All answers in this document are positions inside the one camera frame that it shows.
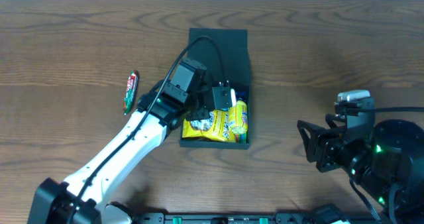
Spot yellow plastic jar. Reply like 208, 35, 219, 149
229, 100, 248, 135

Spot yellow Hacks candy bag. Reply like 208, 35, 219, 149
182, 110, 236, 142

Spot black box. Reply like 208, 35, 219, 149
180, 28, 252, 150

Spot Haribo worms candy bag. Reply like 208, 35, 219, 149
235, 133, 247, 143

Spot red green KitKat bar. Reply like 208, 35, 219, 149
123, 70, 139, 115

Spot blue Dairy Milk bar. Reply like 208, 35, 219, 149
235, 91, 248, 103

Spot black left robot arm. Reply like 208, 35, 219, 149
28, 80, 236, 223

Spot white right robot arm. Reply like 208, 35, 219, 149
297, 115, 423, 223

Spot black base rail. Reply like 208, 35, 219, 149
133, 204, 377, 224

